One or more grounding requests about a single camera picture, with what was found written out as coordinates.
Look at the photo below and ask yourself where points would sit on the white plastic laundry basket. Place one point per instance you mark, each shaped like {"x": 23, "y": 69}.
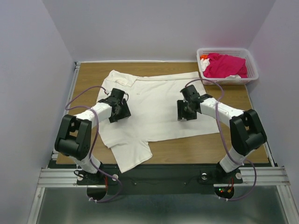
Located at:
{"x": 231, "y": 80}

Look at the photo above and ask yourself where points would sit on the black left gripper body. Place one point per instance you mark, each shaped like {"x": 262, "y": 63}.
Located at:
{"x": 124, "y": 112}

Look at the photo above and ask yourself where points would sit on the magenta t shirt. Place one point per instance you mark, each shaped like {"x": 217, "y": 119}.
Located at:
{"x": 223, "y": 66}

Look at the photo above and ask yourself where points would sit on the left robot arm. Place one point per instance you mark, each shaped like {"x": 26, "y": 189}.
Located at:
{"x": 75, "y": 132}

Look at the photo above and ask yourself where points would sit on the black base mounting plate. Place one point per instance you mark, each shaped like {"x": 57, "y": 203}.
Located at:
{"x": 159, "y": 179}

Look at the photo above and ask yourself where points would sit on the white t shirt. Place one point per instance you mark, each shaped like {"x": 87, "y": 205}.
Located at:
{"x": 153, "y": 107}

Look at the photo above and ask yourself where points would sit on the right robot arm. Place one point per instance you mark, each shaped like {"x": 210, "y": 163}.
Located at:
{"x": 246, "y": 130}

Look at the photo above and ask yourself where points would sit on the aluminium right table rail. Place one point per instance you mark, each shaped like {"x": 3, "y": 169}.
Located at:
{"x": 260, "y": 127}

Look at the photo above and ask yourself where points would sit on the aluminium left table rail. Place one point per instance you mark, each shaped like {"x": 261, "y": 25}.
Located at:
{"x": 54, "y": 156}

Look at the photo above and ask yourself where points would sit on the white garment in basket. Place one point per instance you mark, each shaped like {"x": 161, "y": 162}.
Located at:
{"x": 204, "y": 63}

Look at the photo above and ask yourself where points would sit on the aluminium table rail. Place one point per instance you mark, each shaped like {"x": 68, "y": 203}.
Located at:
{"x": 54, "y": 156}
{"x": 260, "y": 127}

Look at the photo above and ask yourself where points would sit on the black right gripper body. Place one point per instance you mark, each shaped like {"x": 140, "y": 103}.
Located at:
{"x": 184, "y": 110}

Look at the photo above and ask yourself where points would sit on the orange garment in basket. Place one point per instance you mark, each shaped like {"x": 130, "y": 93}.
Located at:
{"x": 203, "y": 57}

